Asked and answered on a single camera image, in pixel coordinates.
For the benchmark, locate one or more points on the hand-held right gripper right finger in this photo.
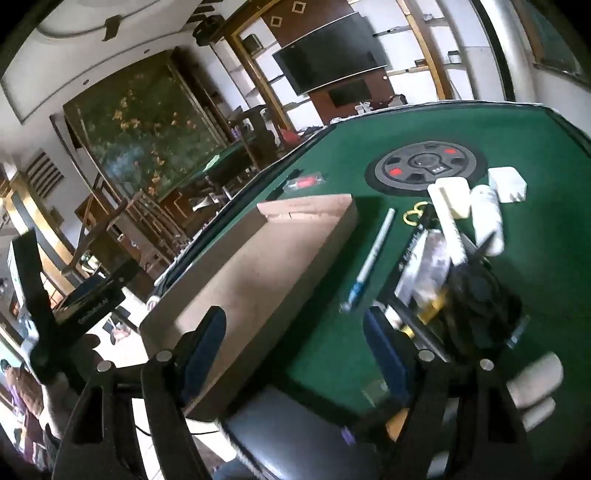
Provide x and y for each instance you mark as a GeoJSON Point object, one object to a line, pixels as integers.
{"type": "Point", "coordinates": [388, 355]}

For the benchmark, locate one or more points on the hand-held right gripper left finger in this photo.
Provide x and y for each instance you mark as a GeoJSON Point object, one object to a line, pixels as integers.
{"type": "Point", "coordinates": [205, 355]}

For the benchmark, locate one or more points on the yellow black pen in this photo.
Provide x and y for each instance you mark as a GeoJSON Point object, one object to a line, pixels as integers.
{"type": "Point", "coordinates": [431, 311]}

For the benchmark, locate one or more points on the white pen blue cap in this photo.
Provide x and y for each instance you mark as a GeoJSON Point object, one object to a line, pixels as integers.
{"type": "Point", "coordinates": [374, 258]}

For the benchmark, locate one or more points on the shallow cardboard box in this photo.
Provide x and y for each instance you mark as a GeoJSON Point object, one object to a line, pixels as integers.
{"type": "Point", "coordinates": [258, 272]}

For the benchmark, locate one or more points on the translucent tube with barcode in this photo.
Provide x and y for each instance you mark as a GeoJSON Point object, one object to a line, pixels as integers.
{"type": "Point", "coordinates": [427, 261]}

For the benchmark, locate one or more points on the black cooling fan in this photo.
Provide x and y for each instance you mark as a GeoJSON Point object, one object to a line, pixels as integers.
{"type": "Point", "coordinates": [480, 300]}

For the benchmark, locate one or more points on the black marker white print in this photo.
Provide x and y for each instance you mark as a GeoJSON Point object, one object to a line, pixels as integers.
{"type": "Point", "coordinates": [415, 240]}

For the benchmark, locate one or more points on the white printed marker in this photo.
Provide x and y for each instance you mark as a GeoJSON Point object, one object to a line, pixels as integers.
{"type": "Point", "coordinates": [445, 226]}

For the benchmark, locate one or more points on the yellow scissors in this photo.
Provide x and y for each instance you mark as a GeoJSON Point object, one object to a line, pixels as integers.
{"type": "Point", "coordinates": [413, 214]}

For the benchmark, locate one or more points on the white squeeze bottle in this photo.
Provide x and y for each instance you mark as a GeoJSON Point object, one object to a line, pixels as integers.
{"type": "Point", "coordinates": [535, 378]}

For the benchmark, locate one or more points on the white plastic bottle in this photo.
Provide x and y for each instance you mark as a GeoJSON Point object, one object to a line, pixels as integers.
{"type": "Point", "coordinates": [487, 221]}

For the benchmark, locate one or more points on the pale yellow sponge block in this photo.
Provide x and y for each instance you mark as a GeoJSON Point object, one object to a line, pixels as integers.
{"type": "Point", "coordinates": [457, 198]}

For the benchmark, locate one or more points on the person's left hand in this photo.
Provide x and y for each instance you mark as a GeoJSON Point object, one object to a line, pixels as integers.
{"type": "Point", "coordinates": [60, 401]}

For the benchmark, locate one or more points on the brown wooden chair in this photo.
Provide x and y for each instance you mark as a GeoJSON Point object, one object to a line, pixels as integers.
{"type": "Point", "coordinates": [124, 230]}

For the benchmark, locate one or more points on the red item in clear packet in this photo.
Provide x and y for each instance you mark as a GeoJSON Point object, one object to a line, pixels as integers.
{"type": "Point", "coordinates": [304, 181]}

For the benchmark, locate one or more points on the round table control panel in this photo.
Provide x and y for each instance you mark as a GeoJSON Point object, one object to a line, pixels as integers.
{"type": "Point", "coordinates": [425, 166]}

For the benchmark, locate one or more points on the green mahjong table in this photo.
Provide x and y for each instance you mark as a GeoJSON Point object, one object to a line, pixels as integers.
{"type": "Point", "coordinates": [221, 161]}

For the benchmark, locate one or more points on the white charger adapter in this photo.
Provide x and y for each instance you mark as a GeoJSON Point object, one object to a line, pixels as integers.
{"type": "Point", "coordinates": [507, 184]}

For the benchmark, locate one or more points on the large flower painting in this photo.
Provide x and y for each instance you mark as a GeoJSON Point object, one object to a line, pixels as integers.
{"type": "Point", "coordinates": [143, 124]}

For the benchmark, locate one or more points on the dark wooden chair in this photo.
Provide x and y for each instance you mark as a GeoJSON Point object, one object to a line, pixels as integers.
{"type": "Point", "coordinates": [256, 134]}

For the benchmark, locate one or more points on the black television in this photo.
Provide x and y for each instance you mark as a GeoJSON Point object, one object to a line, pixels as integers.
{"type": "Point", "coordinates": [330, 53]}

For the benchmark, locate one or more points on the silver air conditioner tower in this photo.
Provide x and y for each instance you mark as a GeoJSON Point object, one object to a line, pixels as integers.
{"type": "Point", "coordinates": [508, 50]}

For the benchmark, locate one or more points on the wooden television cabinet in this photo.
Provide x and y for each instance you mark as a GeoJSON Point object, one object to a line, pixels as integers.
{"type": "Point", "coordinates": [323, 18]}

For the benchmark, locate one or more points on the wooden framed window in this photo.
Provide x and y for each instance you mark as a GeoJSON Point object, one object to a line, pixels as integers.
{"type": "Point", "coordinates": [551, 32]}

